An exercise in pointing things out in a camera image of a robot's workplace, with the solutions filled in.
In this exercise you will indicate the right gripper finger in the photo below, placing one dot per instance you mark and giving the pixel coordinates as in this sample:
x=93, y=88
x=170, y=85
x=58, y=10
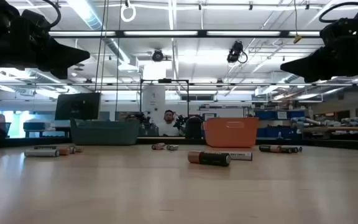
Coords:
x=309, y=67

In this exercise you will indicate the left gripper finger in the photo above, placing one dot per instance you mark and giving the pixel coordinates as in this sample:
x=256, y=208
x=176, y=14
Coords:
x=67, y=56

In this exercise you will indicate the silver Kirkland battery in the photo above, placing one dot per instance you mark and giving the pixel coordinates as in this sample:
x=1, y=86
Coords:
x=172, y=147
x=241, y=155
x=297, y=149
x=42, y=153

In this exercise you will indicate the slim black copper battery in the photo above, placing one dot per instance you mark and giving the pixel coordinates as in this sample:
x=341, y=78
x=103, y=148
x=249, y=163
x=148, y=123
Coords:
x=287, y=150

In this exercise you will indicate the white LED light strip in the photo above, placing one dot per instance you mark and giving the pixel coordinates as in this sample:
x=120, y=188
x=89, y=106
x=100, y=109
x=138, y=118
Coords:
x=160, y=33
x=304, y=33
x=243, y=33
x=82, y=33

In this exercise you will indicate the yellow hanging tag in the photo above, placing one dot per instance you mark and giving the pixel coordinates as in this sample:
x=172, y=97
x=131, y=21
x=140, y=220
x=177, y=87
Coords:
x=297, y=39

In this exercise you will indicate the black monitor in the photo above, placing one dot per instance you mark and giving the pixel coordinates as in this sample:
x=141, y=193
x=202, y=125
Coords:
x=78, y=105

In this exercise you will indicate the blue storage bins shelf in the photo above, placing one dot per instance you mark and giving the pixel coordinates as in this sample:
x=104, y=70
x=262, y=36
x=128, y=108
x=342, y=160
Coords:
x=278, y=132

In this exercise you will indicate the dark bench table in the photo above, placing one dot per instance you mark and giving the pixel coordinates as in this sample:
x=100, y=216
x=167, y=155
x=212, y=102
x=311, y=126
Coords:
x=36, y=126

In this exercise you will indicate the teal plastic bin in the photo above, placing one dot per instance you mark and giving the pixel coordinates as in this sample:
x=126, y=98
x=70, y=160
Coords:
x=104, y=132

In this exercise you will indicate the white cylindrical column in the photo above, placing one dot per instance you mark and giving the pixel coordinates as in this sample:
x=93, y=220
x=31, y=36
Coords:
x=153, y=102

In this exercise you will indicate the orange plastic bin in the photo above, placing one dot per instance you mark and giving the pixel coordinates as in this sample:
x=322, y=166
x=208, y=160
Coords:
x=230, y=133

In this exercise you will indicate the person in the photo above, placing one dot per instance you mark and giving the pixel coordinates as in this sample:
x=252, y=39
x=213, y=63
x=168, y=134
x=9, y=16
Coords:
x=168, y=124

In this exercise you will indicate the black office chair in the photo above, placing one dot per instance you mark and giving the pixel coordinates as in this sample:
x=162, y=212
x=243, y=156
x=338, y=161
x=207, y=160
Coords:
x=193, y=127

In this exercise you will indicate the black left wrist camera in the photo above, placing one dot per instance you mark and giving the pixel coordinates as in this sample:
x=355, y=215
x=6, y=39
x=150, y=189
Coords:
x=36, y=20

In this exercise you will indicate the black overhead camera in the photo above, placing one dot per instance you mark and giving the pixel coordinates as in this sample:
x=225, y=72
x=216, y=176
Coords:
x=235, y=51

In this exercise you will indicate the round black ceiling camera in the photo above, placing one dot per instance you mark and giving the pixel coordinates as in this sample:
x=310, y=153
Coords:
x=157, y=56

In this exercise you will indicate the black aluminium rig frame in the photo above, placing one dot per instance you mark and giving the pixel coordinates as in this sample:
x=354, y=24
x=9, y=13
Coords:
x=202, y=33

